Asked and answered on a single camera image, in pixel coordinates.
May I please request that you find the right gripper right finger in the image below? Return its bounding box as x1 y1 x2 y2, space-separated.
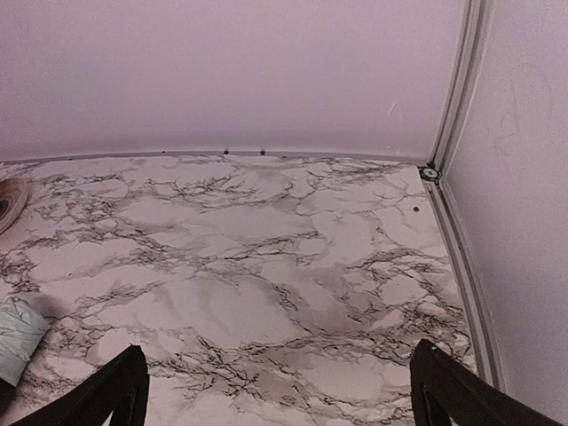
410 339 557 426

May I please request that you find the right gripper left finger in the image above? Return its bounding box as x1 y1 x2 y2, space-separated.
15 345 149 426

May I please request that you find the mint green folding umbrella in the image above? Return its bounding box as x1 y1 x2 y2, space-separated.
1 297 50 387

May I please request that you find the right aluminium frame post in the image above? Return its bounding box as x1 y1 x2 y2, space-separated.
428 1 493 179

